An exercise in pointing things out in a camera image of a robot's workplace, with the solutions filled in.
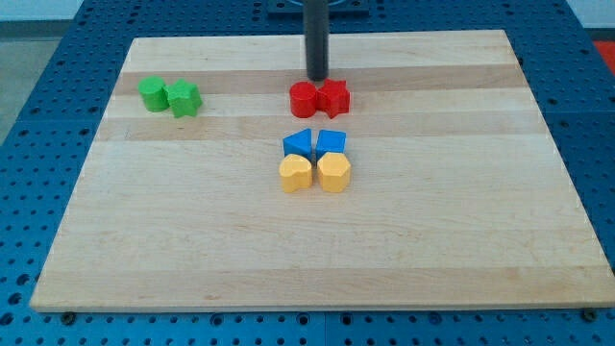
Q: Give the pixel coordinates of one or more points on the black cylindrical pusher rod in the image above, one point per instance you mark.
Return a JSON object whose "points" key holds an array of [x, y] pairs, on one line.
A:
{"points": [[316, 35]]}

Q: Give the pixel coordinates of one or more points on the blue triangle block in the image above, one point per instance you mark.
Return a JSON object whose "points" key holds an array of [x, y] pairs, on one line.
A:
{"points": [[299, 144]]}

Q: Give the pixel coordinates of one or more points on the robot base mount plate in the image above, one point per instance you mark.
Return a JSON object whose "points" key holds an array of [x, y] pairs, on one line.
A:
{"points": [[291, 7]]}

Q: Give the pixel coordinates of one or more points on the red star block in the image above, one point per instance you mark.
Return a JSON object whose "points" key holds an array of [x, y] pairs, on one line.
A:
{"points": [[333, 98]]}

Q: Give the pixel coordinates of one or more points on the yellow hexagon block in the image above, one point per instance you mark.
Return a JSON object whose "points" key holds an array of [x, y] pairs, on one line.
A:
{"points": [[334, 172]]}

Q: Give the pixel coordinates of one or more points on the green star block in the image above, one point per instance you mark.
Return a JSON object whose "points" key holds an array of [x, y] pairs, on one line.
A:
{"points": [[184, 98]]}

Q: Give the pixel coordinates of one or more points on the yellow heart block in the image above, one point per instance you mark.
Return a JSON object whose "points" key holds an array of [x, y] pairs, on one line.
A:
{"points": [[295, 172]]}

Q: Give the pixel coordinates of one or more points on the blue cube block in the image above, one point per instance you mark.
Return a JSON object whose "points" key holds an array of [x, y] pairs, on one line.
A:
{"points": [[330, 141]]}

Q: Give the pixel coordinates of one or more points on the wooden board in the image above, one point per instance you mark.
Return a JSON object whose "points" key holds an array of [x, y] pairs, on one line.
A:
{"points": [[458, 197]]}

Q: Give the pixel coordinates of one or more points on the red cylinder block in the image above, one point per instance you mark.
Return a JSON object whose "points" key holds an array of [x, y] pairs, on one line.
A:
{"points": [[303, 99]]}

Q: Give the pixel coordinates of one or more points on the green cylinder block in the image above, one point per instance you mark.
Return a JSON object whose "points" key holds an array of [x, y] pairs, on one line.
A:
{"points": [[153, 93]]}

